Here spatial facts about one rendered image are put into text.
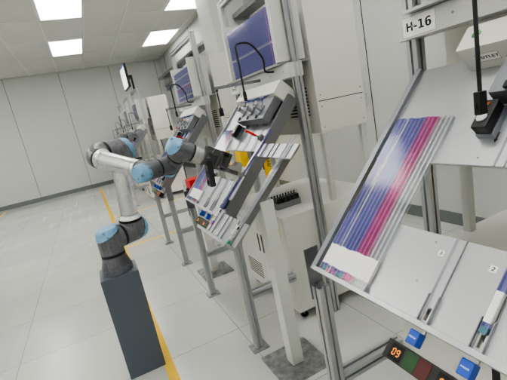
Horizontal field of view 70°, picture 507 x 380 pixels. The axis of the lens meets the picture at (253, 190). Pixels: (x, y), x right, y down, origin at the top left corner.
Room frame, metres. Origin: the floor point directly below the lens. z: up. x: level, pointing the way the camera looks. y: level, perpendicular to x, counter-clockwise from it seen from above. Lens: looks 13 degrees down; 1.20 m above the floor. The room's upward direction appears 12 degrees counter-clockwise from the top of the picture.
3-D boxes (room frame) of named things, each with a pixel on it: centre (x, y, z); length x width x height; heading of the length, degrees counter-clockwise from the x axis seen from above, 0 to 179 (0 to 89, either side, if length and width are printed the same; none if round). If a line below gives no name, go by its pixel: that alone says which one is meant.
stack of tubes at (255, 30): (2.14, -0.19, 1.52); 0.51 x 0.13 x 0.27; 23
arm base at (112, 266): (1.73, 0.75, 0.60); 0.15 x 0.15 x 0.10
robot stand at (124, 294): (1.73, 0.75, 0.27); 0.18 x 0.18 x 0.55; 22
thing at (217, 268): (2.73, 0.43, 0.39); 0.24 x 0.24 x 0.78; 23
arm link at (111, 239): (1.73, 0.75, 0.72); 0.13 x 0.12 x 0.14; 141
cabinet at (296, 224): (2.25, -0.28, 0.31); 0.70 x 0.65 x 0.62; 23
